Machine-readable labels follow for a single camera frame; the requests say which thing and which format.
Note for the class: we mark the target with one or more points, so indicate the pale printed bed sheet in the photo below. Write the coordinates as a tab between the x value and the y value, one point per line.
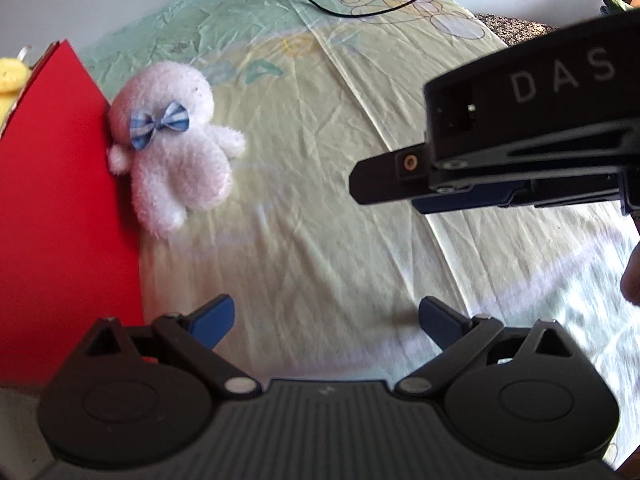
325	160

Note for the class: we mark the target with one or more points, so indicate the pink plush bunny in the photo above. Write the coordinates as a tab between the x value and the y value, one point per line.
175	160

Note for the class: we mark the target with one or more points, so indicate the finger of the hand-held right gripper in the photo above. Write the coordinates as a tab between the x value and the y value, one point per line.
470	199
385	177

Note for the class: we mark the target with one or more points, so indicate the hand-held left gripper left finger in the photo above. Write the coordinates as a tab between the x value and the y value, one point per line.
217	317

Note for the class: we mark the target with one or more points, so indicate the red box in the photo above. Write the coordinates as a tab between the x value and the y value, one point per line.
60	220

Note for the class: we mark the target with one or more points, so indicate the folded green clothes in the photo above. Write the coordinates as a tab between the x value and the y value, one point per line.
620	2

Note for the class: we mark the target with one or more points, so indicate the person's right hand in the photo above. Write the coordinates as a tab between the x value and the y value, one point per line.
632	277

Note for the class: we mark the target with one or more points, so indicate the dark speckled blanket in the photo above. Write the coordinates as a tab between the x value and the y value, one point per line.
515	27

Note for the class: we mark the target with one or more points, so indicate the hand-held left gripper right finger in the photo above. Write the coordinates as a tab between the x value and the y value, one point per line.
440	320

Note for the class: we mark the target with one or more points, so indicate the yellow tiger plush toy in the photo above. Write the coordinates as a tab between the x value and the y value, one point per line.
11	80

